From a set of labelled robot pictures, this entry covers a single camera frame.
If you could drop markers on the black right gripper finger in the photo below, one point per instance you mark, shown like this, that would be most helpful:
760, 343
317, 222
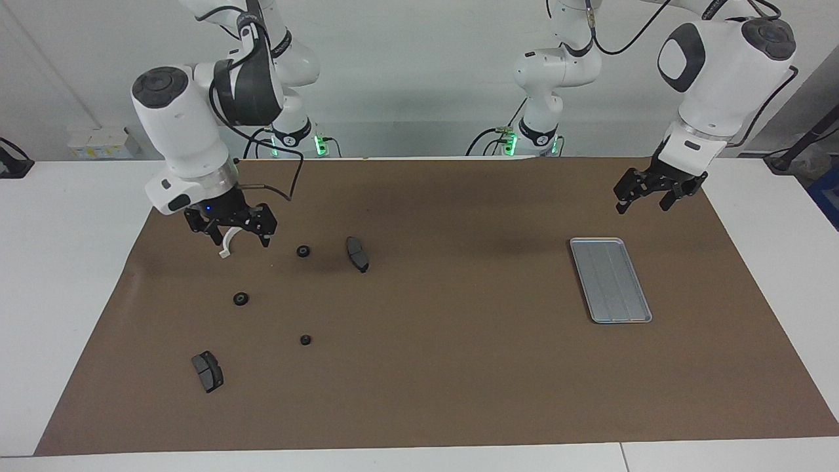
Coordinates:
267, 238
215, 237

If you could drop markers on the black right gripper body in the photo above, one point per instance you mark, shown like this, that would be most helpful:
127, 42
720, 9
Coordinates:
229, 213

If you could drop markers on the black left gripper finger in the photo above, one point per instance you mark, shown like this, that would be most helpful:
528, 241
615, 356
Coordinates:
668, 200
621, 203

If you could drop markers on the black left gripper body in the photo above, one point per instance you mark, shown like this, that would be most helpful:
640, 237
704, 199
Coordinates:
662, 178

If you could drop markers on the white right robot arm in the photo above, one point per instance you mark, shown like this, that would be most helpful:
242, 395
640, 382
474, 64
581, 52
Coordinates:
177, 124

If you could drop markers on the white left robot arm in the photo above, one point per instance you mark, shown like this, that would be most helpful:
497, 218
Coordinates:
721, 72

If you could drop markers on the silver metal tray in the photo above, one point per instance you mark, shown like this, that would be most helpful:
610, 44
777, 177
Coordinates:
609, 282

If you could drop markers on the white curved plastic clip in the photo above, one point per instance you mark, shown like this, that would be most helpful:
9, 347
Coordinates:
225, 251

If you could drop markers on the long grey brake pad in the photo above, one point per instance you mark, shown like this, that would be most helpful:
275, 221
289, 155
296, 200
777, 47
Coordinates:
357, 254

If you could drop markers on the short grey brake pad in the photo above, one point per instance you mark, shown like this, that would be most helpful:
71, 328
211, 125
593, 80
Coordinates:
208, 372

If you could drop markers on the white power strip box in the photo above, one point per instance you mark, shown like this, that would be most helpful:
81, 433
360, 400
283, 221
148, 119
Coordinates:
105, 144

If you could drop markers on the black stand leg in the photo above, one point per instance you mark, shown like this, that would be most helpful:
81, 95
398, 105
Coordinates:
806, 141

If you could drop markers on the blue box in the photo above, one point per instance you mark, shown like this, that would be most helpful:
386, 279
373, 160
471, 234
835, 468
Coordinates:
829, 196

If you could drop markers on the black clamp base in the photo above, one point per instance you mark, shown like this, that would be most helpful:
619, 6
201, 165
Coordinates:
13, 167

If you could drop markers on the brown paper table mat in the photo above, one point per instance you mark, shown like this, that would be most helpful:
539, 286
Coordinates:
459, 360

